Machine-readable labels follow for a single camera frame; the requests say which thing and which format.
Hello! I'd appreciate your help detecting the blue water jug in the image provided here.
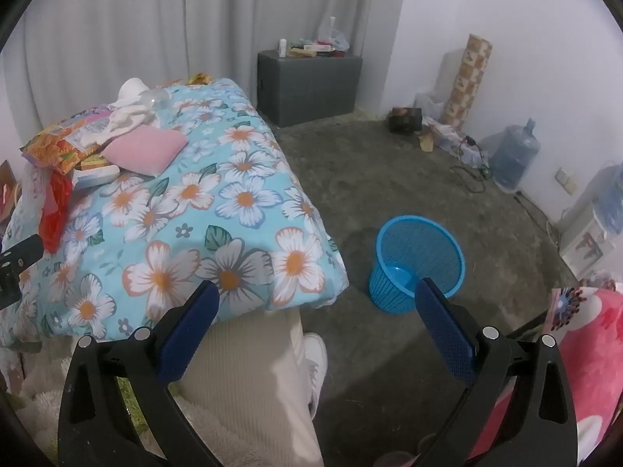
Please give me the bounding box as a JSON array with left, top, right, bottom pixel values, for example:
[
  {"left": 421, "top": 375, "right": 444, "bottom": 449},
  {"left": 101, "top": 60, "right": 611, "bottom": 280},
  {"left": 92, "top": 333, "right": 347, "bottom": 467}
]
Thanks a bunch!
[
  {"left": 488, "top": 118, "right": 542, "bottom": 190},
  {"left": 589, "top": 163, "right": 623, "bottom": 227}
]

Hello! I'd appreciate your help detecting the white plastic bag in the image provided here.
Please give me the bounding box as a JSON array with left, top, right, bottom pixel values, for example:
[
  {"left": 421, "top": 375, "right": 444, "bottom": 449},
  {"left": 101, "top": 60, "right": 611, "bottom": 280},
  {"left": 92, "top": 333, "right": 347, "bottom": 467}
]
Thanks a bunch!
[{"left": 414, "top": 91, "right": 446, "bottom": 118}]

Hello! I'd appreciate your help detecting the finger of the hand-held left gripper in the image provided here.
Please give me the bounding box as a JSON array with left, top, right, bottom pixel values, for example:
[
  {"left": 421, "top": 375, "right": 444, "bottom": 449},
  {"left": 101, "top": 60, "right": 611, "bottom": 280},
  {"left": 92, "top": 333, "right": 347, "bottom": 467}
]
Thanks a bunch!
[{"left": 0, "top": 234, "right": 44, "bottom": 311}]

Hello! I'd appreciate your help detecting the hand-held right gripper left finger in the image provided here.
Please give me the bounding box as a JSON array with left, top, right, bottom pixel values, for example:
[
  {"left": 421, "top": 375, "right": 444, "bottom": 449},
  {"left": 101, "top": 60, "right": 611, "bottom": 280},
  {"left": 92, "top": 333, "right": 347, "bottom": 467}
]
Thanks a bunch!
[{"left": 57, "top": 279, "right": 225, "bottom": 467}]

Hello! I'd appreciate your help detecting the dark box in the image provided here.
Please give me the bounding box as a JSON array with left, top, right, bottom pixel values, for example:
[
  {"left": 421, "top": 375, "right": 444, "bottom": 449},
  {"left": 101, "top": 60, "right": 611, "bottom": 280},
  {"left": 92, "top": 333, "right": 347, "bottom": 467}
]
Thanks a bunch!
[{"left": 388, "top": 106, "right": 423, "bottom": 133}]

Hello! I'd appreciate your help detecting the black cable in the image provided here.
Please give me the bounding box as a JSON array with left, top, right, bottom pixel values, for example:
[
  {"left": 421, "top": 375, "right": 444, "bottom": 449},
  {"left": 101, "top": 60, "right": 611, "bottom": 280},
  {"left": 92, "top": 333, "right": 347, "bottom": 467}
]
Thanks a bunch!
[{"left": 450, "top": 135, "right": 490, "bottom": 194}]

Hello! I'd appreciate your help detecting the blue plastic basket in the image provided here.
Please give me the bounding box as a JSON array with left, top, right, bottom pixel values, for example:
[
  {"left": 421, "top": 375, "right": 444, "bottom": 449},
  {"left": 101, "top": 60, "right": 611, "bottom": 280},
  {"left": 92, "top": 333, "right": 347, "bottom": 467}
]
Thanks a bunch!
[{"left": 368, "top": 215, "right": 465, "bottom": 314}]

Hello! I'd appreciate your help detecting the pink sponge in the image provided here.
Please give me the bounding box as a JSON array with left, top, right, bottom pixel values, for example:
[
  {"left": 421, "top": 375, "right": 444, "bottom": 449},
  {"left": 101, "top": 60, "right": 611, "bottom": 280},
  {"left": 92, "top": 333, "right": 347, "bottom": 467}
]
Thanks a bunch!
[{"left": 104, "top": 125, "right": 189, "bottom": 176}]

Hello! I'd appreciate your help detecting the red packet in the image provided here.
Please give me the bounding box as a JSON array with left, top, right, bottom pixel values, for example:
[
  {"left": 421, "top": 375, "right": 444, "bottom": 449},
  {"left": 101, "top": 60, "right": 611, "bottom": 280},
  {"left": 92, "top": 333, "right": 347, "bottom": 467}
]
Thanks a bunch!
[{"left": 39, "top": 168, "right": 74, "bottom": 254}]

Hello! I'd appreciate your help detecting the grey cabinet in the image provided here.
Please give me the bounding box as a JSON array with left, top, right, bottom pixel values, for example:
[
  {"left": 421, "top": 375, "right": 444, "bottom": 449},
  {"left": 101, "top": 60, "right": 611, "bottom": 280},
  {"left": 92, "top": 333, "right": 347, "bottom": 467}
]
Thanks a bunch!
[{"left": 257, "top": 49, "right": 364, "bottom": 128}]

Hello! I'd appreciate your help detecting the grey curtain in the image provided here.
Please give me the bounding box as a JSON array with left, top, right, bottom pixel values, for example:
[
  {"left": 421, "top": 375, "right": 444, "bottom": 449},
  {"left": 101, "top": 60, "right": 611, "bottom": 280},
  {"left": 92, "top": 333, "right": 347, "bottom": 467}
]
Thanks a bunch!
[{"left": 0, "top": 0, "right": 412, "bottom": 166}]

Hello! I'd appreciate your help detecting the orange snack packet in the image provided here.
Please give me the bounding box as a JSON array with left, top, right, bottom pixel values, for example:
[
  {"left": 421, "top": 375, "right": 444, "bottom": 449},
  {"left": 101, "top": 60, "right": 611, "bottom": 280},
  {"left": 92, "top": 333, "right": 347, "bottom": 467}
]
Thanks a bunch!
[{"left": 20, "top": 109, "right": 115, "bottom": 175}]

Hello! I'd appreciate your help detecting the pink floral blanket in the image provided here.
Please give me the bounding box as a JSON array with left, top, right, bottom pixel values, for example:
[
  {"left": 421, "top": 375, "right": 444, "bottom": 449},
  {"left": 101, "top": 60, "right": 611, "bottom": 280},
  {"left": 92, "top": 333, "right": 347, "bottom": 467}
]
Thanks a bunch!
[{"left": 479, "top": 279, "right": 623, "bottom": 467}]

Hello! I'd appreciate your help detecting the clutter of small boxes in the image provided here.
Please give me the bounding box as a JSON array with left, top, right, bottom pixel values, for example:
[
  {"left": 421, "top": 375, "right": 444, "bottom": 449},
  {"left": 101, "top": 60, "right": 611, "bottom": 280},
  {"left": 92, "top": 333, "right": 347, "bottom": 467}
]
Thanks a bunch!
[{"left": 288, "top": 41, "right": 336, "bottom": 59}]

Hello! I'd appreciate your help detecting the white cup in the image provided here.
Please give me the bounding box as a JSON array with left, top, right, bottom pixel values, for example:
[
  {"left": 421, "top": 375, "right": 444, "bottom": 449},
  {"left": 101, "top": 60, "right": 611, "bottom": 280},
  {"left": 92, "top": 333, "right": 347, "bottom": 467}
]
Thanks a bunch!
[{"left": 118, "top": 78, "right": 149, "bottom": 103}]

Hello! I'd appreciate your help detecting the blue floral blanket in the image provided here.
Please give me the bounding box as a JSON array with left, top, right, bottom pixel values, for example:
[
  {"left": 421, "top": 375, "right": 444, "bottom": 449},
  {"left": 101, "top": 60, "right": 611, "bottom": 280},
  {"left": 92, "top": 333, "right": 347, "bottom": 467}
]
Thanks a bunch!
[{"left": 0, "top": 78, "right": 351, "bottom": 348}]

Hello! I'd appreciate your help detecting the person's white trouser leg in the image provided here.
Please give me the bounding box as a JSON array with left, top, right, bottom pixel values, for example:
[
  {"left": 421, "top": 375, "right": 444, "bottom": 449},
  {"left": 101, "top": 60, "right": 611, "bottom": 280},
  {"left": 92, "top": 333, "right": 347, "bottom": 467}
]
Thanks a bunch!
[{"left": 178, "top": 302, "right": 324, "bottom": 467}]

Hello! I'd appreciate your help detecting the white water dispenser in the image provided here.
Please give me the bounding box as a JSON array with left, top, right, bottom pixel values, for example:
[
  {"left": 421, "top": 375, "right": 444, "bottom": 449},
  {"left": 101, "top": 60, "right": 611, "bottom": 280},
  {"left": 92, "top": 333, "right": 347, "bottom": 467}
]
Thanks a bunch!
[{"left": 559, "top": 204, "right": 619, "bottom": 280}]

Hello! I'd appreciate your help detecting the person's white shoe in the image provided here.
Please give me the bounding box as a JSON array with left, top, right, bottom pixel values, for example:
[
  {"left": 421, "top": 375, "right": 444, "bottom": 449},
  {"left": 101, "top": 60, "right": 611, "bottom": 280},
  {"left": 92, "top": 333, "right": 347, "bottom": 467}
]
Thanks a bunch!
[{"left": 303, "top": 333, "right": 328, "bottom": 419}]

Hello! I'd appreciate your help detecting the power strip cable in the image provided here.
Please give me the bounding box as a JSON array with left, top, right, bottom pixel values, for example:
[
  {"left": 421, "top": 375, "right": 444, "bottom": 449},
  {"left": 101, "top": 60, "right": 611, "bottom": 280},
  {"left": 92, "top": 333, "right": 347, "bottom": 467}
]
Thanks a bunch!
[{"left": 515, "top": 191, "right": 560, "bottom": 241}]

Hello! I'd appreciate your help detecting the white crumpled tissue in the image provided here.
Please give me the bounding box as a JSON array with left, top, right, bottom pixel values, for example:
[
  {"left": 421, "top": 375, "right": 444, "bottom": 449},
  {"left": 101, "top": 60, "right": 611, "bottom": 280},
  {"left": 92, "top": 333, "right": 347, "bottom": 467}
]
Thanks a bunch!
[{"left": 95, "top": 100, "right": 164, "bottom": 146}]

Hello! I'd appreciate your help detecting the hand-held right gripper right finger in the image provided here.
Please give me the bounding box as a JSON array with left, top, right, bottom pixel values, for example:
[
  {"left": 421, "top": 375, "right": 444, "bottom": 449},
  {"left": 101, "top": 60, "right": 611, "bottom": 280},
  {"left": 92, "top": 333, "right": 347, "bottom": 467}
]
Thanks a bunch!
[{"left": 414, "top": 277, "right": 578, "bottom": 467}]

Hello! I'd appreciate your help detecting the pile of plastic sheets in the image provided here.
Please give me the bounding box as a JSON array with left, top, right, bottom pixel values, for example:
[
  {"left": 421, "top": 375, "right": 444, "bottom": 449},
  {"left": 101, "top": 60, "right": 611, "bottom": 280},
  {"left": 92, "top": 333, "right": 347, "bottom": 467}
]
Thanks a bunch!
[{"left": 422, "top": 116, "right": 482, "bottom": 166}]

